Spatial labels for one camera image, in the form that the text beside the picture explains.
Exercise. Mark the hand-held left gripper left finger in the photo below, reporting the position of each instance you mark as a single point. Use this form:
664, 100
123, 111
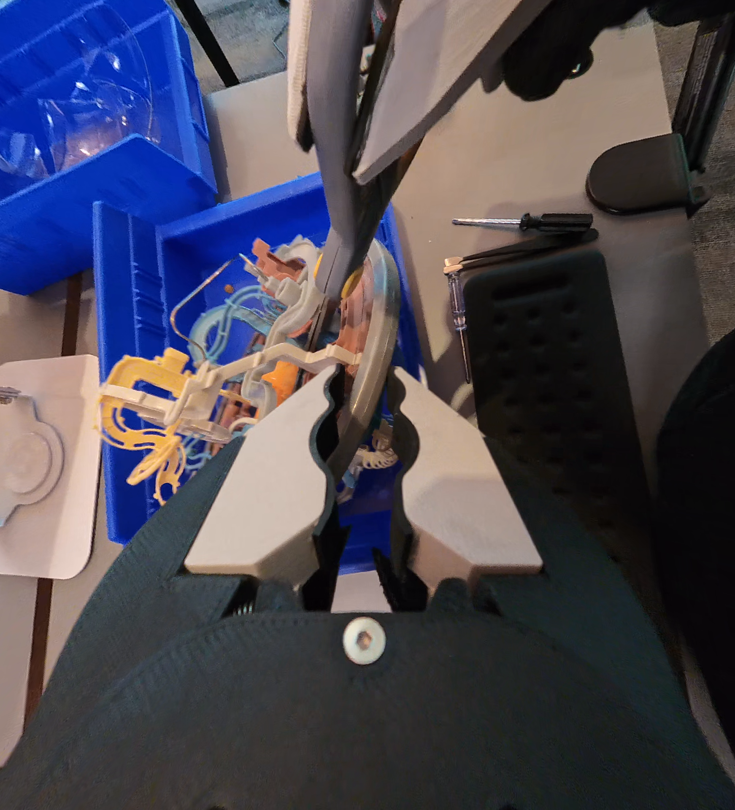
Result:
260, 500

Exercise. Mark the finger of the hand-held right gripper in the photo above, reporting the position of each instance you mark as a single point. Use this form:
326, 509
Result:
298, 69
431, 69

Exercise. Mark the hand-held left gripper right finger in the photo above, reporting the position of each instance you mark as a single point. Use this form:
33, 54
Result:
469, 506

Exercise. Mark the plastic ball maze puzzle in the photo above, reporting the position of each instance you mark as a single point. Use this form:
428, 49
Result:
291, 316

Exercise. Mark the small blue plastic bin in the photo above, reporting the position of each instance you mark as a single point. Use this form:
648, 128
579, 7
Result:
133, 304

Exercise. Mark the black dotted wrist rest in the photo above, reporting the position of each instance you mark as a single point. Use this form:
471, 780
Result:
551, 379

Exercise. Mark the black tweezers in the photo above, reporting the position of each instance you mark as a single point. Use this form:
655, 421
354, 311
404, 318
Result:
532, 247

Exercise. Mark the clear plastic dome half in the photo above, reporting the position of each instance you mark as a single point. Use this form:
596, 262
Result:
57, 114

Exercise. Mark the person's black clothing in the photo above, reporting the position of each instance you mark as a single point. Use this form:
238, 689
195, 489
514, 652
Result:
722, 506

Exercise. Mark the large blue plastic bin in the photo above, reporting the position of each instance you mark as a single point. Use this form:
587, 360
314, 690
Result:
76, 221

